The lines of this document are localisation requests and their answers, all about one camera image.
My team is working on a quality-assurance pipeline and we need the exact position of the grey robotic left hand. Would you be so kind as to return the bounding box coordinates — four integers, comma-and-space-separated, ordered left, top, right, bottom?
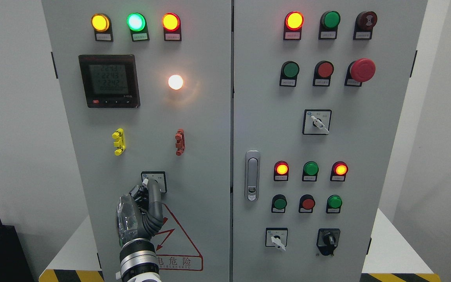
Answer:
116, 178, 164, 247

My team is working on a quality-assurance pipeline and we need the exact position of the white rotary switch door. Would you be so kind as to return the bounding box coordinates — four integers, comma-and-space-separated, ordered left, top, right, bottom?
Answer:
141, 171, 168, 194

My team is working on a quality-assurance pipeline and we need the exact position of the red electric hazard warning sticker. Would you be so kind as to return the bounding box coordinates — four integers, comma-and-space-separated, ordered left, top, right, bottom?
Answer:
152, 204, 203, 271

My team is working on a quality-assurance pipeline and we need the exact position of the yellow terminal connector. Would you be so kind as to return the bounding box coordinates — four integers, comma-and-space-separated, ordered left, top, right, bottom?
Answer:
112, 128, 126, 156

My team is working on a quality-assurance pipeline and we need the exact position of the red terminal connector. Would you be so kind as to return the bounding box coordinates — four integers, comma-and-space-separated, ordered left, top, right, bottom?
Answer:
174, 128, 186, 156

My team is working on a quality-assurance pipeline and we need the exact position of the left grey cabinet door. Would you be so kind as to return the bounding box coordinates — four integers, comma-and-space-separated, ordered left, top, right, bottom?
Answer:
42, 0, 231, 282

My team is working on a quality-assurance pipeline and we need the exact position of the grey cabinet door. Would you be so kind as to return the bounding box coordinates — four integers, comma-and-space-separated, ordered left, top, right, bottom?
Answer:
231, 0, 427, 282
42, 0, 231, 282

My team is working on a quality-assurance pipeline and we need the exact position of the black digital power meter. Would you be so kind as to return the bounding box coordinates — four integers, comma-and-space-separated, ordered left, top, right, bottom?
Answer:
78, 54, 140, 108

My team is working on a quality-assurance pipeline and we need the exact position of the clear small light bulb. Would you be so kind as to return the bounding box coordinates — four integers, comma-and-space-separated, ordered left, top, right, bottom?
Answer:
168, 74, 184, 90

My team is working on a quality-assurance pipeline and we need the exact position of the green push button lower left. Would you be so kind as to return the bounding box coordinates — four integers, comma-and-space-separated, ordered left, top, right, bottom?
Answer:
271, 194, 287, 213

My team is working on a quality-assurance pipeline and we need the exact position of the green push button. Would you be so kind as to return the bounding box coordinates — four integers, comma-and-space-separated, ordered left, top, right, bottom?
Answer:
271, 194, 287, 213
279, 61, 299, 87
326, 195, 343, 214

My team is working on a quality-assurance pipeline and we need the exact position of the red lit lamp middle left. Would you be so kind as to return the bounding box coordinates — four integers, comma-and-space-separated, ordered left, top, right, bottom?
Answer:
273, 161, 289, 181

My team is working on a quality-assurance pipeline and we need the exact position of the red lit lamp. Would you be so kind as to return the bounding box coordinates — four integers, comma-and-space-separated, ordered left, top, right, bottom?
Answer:
283, 11, 304, 41
273, 161, 289, 181
330, 161, 348, 182

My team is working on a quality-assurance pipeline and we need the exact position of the red push button lower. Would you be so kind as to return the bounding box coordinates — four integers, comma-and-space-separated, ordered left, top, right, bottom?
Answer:
298, 194, 316, 213

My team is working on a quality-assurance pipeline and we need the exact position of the red push button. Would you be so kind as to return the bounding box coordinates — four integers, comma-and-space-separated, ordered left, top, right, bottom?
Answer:
298, 194, 316, 213
312, 60, 334, 87

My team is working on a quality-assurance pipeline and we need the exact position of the green lamp middle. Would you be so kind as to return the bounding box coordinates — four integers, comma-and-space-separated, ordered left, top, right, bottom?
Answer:
302, 161, 319, 182

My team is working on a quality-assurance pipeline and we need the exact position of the green lit indicator lamp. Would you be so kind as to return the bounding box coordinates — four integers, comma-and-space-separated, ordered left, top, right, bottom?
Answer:
126, 13, 150, 42

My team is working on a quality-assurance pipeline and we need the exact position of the red lit lamp left door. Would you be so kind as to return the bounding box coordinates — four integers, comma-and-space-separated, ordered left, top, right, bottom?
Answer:
162, 13, 182, 41

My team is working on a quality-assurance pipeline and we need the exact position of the yellow indicator lamp top left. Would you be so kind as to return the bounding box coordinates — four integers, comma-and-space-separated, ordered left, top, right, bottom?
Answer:
91, 13, 114, 42

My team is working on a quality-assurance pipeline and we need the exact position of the green push button lower right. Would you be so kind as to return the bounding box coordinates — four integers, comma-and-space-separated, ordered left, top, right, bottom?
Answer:
326, 195, 343, 214

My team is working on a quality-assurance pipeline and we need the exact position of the red lit lamp middle right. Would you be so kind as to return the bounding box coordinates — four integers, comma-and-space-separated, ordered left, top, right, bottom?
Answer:
330, 161, 348, 182

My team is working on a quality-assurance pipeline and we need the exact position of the green push button upper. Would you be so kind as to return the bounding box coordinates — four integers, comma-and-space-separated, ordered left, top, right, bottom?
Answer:
279, 61, 299, 87

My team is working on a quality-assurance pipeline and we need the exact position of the right grey cabinet door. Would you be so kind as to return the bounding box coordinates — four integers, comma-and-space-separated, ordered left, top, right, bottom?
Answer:
231, 0, 427, 282

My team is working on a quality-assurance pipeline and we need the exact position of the red push button upper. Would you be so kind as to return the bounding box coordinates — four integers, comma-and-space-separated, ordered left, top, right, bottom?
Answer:
312, 60, 334, 87

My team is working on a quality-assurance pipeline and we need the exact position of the red lit lamp right top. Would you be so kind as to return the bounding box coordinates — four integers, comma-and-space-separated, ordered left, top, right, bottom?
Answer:
283, 11, 304, 41

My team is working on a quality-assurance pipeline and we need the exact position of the white platform with hazard stripes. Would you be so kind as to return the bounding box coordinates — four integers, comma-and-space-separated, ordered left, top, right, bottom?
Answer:
39, 210, 440, 282

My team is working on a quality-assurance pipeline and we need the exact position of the red emergency stop mushroom button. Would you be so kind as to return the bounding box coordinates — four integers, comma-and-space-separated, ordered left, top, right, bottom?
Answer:
344, 58, 376, 87

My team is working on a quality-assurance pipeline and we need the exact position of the green lamp right top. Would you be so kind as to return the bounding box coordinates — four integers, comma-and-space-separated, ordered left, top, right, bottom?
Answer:
318, 11, 341, 40

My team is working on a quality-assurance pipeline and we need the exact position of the dark red buzzer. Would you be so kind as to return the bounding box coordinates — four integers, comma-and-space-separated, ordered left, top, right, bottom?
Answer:
353, 11, 378, 40

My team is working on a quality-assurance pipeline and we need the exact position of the silver cabinet door handle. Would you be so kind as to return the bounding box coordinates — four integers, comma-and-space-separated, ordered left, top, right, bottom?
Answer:
245, 150, 261, 201

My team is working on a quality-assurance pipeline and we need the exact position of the white rotary switch lower right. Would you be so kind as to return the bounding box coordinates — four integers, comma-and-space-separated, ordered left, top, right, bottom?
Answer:
265, 228, 288, 251

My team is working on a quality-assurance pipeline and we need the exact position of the white rotary switch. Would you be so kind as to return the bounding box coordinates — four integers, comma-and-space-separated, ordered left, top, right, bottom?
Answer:
265, 228, 288, 251
302, 109, 332, 135

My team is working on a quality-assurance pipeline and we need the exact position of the black rotary selector switch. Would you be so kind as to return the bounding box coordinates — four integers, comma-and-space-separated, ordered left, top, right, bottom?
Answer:
316, 228, 341, 256

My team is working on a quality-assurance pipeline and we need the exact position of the white rotary switch upper right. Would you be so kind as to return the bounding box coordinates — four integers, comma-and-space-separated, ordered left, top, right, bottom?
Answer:
302, 109, 332, 135

